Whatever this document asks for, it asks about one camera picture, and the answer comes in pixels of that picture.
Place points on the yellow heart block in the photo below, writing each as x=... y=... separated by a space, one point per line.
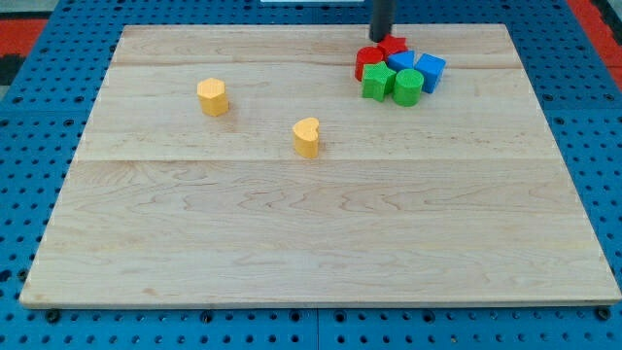
x=306 y=137

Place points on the blue pentagon block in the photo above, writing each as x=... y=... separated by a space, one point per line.
x=401 y=60

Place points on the green cylinder block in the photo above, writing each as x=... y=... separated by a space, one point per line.
x=408 y=87

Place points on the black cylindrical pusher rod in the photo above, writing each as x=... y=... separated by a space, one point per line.
x=381 y=19

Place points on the red star block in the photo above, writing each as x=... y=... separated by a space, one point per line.
x=391 y=45

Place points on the red cylinder block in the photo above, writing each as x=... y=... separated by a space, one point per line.
x=366 y=55

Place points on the light wooden board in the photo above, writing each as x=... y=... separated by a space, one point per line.
x=462 y=200

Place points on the blue cube block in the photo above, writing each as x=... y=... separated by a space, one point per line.
x=431 y=67

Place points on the yellow hexagon block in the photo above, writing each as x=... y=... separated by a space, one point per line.
x=212 y=97

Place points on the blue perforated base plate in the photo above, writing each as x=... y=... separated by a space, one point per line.
x=46 y=108

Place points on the green star block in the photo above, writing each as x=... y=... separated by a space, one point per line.
x=378 y=80

